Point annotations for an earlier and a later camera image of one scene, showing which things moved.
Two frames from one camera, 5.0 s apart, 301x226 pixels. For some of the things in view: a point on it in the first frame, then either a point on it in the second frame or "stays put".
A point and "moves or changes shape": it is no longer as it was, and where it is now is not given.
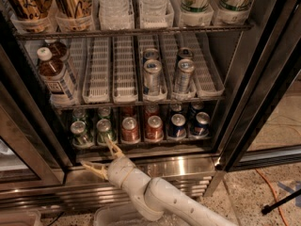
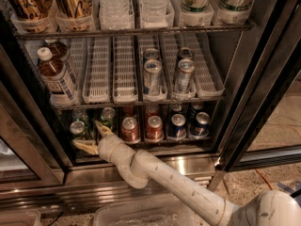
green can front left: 80,137 stays put
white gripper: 118,172 → 105,145
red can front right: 154,130 stays put
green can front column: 103,128 moves or changes shape
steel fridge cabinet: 183,79 stays put
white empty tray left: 97,72 stays put
